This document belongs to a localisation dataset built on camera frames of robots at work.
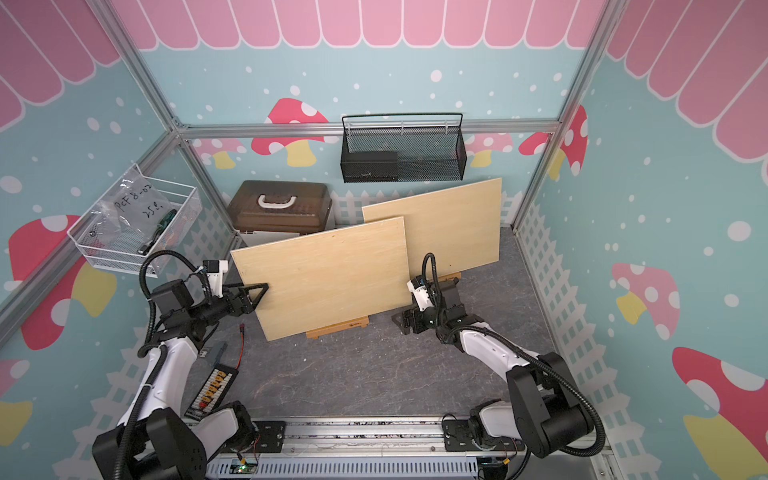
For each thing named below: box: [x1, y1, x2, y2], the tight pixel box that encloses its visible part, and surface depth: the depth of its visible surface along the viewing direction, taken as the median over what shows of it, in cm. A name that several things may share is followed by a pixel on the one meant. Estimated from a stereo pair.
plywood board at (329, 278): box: [230, 216, 413, 341], surface depth 82 cm
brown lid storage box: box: [227, 180, 332, 248], surface depth 102 cm
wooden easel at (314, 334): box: [306, 316, 369, 340], surface depth 90 cm
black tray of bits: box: [184, 364, 239, 422], surface depth 84 cm
